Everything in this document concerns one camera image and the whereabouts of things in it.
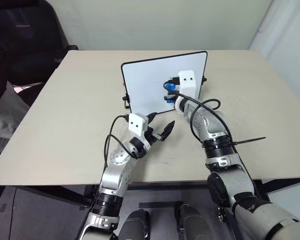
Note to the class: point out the black-framed whiteboard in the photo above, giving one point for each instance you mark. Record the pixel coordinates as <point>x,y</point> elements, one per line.
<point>149,82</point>

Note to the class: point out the black whiteboard stand clip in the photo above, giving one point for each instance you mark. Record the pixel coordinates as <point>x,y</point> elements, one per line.
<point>203,79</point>
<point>126,101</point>

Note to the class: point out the grey folded cloth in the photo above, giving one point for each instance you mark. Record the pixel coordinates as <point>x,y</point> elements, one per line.
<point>4,117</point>

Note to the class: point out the black office chair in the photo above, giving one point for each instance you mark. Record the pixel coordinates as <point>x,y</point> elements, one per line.
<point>27,37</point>

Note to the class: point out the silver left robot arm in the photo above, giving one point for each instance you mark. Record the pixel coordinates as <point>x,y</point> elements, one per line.
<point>114,175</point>

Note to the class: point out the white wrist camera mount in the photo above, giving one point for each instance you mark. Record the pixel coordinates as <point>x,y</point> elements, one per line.
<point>187,81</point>
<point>137,124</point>

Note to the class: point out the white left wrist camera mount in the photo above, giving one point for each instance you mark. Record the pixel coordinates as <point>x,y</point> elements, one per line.
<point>137,124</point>

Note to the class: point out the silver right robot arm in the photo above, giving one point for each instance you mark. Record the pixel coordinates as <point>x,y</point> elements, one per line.
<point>210,125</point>

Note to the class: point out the dark grey rounded shape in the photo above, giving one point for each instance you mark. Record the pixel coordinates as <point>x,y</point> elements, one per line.
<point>194,222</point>
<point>134,225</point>

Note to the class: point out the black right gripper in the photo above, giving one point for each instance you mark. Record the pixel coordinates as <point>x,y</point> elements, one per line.
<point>176,87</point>

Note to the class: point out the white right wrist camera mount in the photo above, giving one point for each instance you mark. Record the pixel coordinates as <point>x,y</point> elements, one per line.
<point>187,81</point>

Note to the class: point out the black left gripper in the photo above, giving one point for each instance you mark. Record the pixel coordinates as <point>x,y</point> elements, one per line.
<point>151,135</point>

